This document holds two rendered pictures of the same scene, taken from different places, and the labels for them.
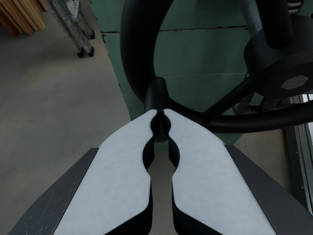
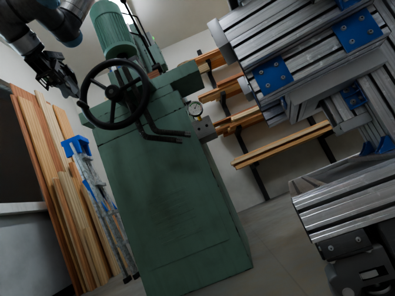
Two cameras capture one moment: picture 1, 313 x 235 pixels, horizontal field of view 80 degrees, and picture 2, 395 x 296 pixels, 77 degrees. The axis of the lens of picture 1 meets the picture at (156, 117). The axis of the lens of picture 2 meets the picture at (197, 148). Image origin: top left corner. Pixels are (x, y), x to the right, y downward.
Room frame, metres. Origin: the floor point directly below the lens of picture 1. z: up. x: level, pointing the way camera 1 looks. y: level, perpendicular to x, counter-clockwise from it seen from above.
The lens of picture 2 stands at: (-0.77, -0.35, 0.30)
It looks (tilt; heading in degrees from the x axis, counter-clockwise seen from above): 12 degrees up; 1
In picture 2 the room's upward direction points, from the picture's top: 23 degrees counter-clockwise
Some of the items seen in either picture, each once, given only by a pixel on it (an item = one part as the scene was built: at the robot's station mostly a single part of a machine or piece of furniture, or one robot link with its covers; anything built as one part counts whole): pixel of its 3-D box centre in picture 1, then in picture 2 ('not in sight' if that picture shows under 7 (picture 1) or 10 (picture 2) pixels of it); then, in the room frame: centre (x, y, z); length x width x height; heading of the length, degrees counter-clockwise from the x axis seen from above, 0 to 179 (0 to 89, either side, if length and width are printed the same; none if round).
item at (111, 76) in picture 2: not in sight; (131, 81); (0.26, -0.17, 0.91); 0.15 x 0.14 x 0.09; 86
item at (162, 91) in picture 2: not in sight; (140, 112); (0.39, -0.14, 0.82); 0.40 x 0.21 x 0.04; 86
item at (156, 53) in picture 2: not in sight; (157, 59); (0.66, -0.31, 1.22); 0.09 x 0.08 x 0.15; 176
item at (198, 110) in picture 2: not in sight; (196, 111); (0.22, -0.39, 0.65); 0.06 x 0.04 x 0.08; 86
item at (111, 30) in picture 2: not in sight; (113, 33); (0.45, -0.14, 1.35); 0.18 x 0.18 x 0.31
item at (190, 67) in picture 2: not in sight; (141, 96); (0.34, -0.18, 0.87); 0.61 x 0.30 x 0.06; 86
